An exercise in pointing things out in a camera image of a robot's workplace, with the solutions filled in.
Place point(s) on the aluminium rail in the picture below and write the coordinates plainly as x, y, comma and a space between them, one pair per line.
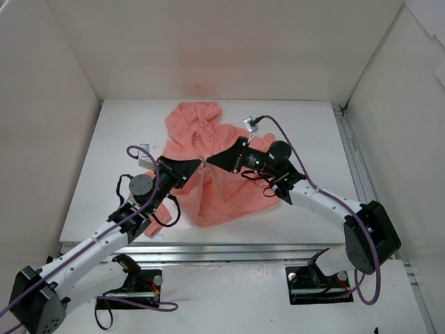
365, 191
154, 254

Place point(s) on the aluminium right side rail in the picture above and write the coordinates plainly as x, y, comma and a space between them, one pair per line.
365, 191

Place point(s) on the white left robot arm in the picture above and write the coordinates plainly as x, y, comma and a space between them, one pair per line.
42, 298

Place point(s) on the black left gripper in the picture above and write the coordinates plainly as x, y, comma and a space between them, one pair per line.
172, 169

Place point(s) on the salmon pink zip jacket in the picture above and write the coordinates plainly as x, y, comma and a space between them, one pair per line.
212, 196

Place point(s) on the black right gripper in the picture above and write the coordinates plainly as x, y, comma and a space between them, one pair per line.
238, 157

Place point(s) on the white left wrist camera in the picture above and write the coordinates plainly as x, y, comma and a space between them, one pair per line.
144, 160

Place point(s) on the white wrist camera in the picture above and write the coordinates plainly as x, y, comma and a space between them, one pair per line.
144, 160
251, 126

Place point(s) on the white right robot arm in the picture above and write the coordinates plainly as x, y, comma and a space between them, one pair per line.
370, 237

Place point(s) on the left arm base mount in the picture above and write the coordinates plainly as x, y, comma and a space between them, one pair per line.
142, 286

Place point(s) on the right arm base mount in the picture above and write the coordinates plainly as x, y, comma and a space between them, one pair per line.
307, 285

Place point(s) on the aluminium front rail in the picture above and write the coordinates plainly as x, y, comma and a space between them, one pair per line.
154, 254

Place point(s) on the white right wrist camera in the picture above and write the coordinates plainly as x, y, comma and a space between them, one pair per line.
251, 126

